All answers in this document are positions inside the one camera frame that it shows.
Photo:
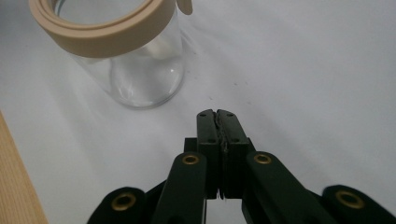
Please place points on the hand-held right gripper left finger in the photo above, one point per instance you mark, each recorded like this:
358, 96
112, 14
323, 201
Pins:
208, 130

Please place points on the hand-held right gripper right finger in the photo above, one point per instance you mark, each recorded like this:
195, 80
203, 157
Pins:
233, 130

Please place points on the clear glass jar beige rim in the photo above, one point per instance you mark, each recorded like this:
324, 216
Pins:
106, 43

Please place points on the light wooden board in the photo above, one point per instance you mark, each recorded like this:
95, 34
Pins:
14, 186

